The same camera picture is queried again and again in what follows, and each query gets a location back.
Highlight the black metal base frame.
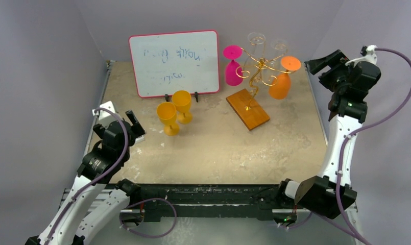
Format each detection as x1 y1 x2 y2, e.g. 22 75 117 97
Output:
61 182 356 224

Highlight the clear wine glass left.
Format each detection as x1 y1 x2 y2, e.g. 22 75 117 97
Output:
245 32 265 65

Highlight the clear wine glass right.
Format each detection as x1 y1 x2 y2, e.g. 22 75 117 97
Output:
270 39 288 61

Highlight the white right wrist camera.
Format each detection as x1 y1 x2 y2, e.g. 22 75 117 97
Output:
345 45 377 67

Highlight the pink wine glass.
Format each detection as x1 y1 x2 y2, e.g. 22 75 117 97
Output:
223 45 243 86

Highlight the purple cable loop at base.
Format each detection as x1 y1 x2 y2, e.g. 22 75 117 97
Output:
118 198 177 239

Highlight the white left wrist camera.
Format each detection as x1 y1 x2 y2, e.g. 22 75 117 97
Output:
92 101 119 128

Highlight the yellow wine glass front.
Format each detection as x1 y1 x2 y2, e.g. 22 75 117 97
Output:
156 102 180 136

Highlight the gold wire wine glass rack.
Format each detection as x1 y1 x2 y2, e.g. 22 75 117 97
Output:
226 47 287 131

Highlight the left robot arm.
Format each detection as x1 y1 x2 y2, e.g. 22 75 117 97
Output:
26 106 145 244

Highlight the clear wine glass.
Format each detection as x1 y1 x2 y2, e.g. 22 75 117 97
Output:
270 39 288 61
245 32 265 65

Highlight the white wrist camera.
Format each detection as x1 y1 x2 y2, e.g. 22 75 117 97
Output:
345 45 377 67
92 101 119 128

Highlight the yellow wine glass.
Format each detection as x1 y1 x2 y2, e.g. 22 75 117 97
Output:
172 90 192 124
156 102 180 136

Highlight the orange wine glass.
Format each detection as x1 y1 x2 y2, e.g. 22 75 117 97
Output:
269 56 301 100

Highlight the red framed whiteboard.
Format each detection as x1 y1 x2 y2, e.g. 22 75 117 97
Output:
128 30 220 98

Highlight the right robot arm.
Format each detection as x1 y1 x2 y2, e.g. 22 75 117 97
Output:
275 45 381 219

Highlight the white plastic packaged item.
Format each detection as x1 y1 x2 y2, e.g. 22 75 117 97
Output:
135 135 145 144

